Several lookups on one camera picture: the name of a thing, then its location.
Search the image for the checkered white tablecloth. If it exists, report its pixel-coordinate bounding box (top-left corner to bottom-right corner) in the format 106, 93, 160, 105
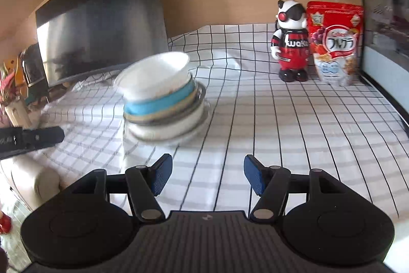
32, 24, 408, 220

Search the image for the blue enamel bowl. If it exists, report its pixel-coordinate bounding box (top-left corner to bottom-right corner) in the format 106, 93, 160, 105
124, 78, 196, 116

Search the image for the red Calbee cereal bag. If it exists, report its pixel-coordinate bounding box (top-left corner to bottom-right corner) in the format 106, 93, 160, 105
306, 1, 364, 86

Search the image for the white paper noodle bowl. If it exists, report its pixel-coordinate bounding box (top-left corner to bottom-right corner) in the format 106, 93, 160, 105
114, 51, 191, 103

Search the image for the flower vase decoration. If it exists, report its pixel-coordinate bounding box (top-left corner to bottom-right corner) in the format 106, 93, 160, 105
1, 56, 33, 129

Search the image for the white ceramic flower bowl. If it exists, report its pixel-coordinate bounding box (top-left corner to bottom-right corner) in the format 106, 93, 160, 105
124, 99, 210, 143

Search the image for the black flat monitor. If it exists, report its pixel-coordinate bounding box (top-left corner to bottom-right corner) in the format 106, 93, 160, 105
35, 0, 168, 86

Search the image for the red black robot figurine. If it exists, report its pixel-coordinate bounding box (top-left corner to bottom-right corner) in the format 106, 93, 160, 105
270, 0, 310, 82

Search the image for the white plate yellow rim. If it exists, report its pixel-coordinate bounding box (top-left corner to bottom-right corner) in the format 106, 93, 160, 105
123, 82, 207, 125

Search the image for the silver microwave appliance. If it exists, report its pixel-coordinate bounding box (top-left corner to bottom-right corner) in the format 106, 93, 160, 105
359, 0, 408, 132

